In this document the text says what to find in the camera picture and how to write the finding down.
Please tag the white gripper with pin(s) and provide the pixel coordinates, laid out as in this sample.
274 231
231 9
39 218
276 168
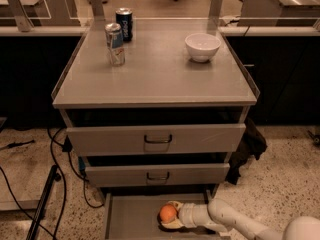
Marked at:
187 214

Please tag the orange fruit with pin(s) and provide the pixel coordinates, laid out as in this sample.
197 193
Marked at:
168 213

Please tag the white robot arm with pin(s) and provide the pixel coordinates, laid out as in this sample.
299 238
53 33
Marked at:
219 216

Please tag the bottom grey drawer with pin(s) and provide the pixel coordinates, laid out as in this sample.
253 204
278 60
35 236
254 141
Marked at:
135 217

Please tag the grey drawer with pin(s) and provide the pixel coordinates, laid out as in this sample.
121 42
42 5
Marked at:
135 217
139 140
155 175

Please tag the middle grey drawer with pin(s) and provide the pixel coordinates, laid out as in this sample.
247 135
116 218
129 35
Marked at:
155 175

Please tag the top grey drawer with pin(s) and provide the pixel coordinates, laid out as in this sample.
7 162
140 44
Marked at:
139 140

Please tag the grey drawer cabinet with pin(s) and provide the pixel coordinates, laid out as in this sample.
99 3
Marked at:
159 84

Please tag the dark cloth on floor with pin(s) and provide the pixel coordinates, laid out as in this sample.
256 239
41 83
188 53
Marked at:
252 144

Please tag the black bar on floor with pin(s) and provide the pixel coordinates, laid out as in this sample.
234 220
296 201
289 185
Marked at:
40 210

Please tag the white ceramic bowl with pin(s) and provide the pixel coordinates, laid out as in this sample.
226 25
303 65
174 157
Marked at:
202 47

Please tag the silver soda can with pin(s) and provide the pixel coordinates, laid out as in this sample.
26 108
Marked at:
114 41

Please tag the blue pepsi can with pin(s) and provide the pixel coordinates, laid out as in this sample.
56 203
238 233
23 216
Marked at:
124 17

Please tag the grey back workbench right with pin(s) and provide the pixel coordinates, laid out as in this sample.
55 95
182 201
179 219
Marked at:
279 12

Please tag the grey workbench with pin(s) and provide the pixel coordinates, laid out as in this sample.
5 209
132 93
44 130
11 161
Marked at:
42 12
279 12

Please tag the grey back workbench left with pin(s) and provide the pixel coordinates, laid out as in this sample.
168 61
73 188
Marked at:
42 12

